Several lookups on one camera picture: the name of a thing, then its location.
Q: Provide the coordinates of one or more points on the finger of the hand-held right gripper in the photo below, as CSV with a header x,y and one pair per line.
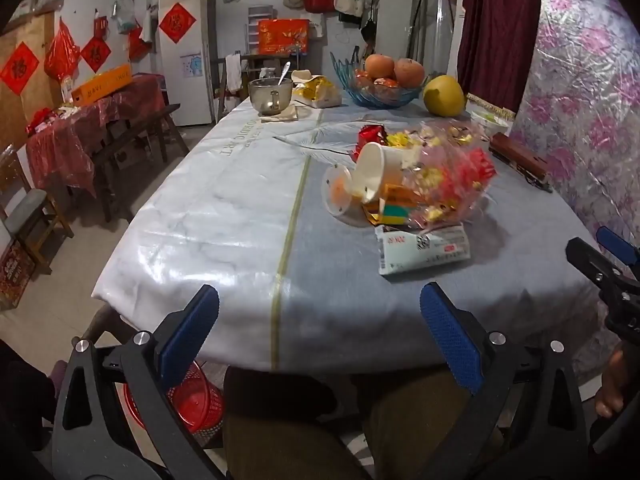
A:
x,y
585,260
617,245

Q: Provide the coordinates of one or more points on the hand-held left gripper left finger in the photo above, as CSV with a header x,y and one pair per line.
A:
x,y
192,330

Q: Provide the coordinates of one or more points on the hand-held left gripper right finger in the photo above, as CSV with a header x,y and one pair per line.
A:
x,y
450,340

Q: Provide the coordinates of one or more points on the red plastic basket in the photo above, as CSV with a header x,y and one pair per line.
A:
x,y
200,400

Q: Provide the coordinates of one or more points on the white printed packet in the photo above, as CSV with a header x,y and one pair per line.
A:
x,y
425,252

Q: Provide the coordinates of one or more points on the multicoloured carton with white label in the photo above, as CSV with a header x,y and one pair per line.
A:
x,y
392,215

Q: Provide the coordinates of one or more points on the orange carton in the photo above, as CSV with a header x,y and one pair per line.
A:
x,y
400,193

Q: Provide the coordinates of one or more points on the clear bag of candy wrappers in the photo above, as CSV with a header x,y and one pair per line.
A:
x,y
450,175

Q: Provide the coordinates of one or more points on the white paper cup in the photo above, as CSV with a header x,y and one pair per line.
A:
x,y
377,167

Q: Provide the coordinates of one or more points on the clear plastic cup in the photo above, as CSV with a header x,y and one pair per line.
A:
x,y
337,190

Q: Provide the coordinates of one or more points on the red snack packet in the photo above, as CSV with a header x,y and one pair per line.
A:
x,y
372,135

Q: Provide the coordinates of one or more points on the person's right hand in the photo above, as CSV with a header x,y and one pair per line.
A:
x,y
610,385

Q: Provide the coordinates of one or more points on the brown wooden box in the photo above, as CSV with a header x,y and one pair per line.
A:
x,y
522,160

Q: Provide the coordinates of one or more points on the person's olive trousers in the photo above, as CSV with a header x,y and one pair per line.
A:
x,y
300,440

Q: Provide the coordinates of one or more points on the floral plastic sheet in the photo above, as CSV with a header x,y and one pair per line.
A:
x,y
585,85

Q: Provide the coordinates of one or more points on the white bowl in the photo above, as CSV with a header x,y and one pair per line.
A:
x,y
492,121

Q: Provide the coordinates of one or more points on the gold patterned box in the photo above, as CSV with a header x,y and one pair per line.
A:
x,y
490,105

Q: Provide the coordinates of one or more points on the red carton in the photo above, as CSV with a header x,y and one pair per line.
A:
x,y
15,275

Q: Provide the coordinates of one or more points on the wooden chair with grey cushion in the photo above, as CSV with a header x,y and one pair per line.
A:
x,y
25,210

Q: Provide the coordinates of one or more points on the wooden bench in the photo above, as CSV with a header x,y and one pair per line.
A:
x,y
145,127

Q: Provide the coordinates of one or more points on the yellow pomelo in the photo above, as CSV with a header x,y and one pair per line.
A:
x,y
444,96

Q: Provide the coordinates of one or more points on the red patterned tablecloth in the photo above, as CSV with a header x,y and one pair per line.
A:
x,y
60,150

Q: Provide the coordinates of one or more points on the white refrigerator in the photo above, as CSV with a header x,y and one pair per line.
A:
x,y
192,95

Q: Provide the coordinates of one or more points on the dark wooden chair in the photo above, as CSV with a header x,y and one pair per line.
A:
x,y
220,85

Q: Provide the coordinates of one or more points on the dark red curtain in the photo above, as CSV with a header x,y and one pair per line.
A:
x,y
500,25

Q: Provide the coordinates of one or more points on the blue glass fruit bowl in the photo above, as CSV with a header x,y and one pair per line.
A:
x,y
380,100

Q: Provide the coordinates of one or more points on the large orange fruit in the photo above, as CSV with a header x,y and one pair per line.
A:
x,y
409,71
378,66

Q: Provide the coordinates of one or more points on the white towel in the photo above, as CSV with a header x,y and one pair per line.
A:
x,y
233,72

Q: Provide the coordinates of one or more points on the long orange box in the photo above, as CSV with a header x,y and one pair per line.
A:
x,y
102,85

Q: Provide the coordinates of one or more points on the small tangerine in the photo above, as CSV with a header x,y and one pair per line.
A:
x,y
385,85
362,79

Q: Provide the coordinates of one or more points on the small paper calendar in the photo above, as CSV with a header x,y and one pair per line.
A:
x,y
191,66

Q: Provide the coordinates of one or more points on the yellow food bag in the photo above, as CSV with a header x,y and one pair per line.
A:
x,y
320,92

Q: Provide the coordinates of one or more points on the metal spoon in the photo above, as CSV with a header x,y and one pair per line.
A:
x,y
285,71

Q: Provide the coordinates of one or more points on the plywood panel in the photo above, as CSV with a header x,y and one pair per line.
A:
x,y
42,97

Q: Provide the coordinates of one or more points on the crumpled beige paper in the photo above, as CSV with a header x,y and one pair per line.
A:
x,y
302,76

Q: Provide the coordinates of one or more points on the red paper decoration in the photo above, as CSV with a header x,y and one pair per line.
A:
x,y
137,44

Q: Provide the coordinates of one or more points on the red plastic bag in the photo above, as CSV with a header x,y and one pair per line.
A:
x,y
61,52

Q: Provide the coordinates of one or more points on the red gift box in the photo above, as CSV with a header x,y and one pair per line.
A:
x,y
282,36

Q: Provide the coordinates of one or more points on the white cloth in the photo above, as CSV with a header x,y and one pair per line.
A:
x,y
148,22

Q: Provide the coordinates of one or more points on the large red diamond poster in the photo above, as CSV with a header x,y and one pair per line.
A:
x,y
19,67

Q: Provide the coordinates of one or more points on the black bag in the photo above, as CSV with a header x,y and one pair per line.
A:
x,y
370,27

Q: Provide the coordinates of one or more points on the red paper envelope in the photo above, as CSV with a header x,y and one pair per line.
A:
x,y
100,26

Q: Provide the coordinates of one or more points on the clear plastic bag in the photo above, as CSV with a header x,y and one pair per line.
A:
x,y
125,19

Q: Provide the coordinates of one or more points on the white shelf rack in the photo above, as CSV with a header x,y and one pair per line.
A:
x,y
252,15

